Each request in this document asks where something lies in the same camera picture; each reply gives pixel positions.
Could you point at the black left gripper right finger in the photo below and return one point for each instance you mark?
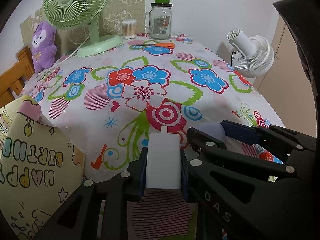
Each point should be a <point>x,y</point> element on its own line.
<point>219,184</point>

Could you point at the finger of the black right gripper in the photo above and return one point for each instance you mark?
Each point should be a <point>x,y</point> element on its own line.
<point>250,198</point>
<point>296,151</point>

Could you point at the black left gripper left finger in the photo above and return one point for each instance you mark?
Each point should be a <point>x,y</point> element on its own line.
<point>99,209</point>

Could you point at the small white charger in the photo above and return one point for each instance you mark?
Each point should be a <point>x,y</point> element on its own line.
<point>163,169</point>

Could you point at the lavender round pouch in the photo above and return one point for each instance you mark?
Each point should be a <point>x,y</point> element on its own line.
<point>214,130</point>

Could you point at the yellow cartoon storage box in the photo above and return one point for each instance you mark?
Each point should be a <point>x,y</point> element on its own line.
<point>40,168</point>

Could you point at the beige wooden door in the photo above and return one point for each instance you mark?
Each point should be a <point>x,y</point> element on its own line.
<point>286,87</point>

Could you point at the white clip fan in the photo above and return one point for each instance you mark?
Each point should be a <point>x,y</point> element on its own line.
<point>254,54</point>

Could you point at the floral tablecloth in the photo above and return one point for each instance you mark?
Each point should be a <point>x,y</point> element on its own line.
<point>108,104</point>

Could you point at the wooden bed headboard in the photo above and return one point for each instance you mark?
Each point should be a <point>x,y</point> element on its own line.
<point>12,81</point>

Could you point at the purple plush bunny toy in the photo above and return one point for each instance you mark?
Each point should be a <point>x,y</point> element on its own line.
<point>43,46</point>

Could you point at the glass mason jar mug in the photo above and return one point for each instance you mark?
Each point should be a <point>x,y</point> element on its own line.
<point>158,20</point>

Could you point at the cotton swab container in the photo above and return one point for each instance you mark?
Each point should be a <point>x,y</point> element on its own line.
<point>129,29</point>

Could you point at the green desk fan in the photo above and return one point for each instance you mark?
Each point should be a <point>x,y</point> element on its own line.
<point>71,14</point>

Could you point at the orange handled scissors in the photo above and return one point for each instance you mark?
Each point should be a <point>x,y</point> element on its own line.
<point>168,45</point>

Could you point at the beige cartoon wall board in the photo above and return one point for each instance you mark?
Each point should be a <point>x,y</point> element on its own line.
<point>111,17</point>

